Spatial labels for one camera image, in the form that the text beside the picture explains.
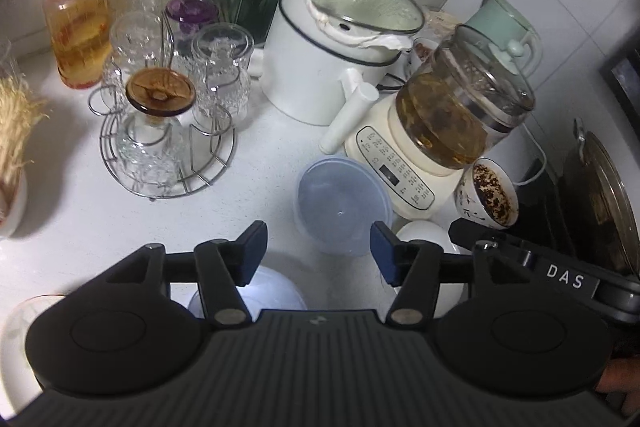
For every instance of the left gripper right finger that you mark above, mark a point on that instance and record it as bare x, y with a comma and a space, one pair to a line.
405, 266

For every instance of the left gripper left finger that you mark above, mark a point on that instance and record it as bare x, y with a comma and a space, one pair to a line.
219, 267

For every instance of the white leaf-pattern plate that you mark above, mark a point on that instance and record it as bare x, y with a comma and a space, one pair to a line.
19, 386

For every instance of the white small bowl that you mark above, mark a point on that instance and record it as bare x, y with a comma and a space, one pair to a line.
449, 294

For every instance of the black induction cooker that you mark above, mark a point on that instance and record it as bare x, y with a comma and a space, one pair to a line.
542, 217

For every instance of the hand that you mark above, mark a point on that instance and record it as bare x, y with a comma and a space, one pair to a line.
623, 375

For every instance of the bowl of dried chili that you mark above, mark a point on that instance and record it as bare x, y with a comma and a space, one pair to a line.
486, 195

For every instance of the translucent plastic container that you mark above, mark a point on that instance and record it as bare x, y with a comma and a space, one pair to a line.
336, 201

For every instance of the cream kettle base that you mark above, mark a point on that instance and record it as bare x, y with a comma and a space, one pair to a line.
417, 185

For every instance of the steel pot lid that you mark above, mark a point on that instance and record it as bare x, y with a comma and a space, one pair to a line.
598, 211

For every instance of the glass health kettle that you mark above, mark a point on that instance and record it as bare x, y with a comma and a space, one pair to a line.
466, 98

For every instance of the white bowl with vegetables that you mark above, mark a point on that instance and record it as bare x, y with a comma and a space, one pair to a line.
12, 213

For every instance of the white electric cooking pot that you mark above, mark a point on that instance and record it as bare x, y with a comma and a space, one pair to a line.
317, 52

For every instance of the purple glass cup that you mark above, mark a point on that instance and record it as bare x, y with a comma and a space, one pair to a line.
187, 17

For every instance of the mint electric kettle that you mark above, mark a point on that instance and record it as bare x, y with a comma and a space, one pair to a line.
511, 33

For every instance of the red-lid plastic jar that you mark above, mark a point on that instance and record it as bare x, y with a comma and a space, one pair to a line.
79, 33

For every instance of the wire glass-cup rack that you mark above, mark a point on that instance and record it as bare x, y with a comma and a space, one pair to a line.
171, 157

